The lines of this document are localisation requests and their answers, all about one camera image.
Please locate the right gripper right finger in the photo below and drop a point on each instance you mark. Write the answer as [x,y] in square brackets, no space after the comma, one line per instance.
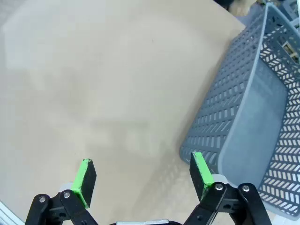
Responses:
[201,178]

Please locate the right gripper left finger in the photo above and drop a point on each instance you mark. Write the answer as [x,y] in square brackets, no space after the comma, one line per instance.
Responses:
[82,185]

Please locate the grey plastic lattice basket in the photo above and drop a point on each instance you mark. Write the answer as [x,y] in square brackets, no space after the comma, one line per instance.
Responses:
[222,105]

